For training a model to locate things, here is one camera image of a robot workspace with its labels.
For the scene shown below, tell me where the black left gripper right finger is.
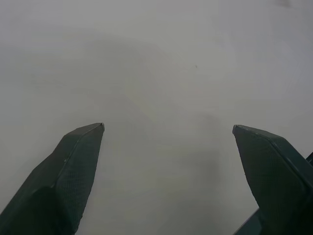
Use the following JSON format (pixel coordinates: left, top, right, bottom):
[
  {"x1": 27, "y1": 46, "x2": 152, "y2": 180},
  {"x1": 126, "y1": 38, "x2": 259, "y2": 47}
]
[{"x1": 232, "y1": 124, "x2": 313, "y2": 235}]

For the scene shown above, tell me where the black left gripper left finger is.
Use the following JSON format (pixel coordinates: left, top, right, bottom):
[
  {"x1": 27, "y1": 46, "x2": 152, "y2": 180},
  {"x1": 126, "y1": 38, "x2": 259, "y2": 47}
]
[{"x1": 0, "y1": 122, "x2": 106, "y2": 235}]

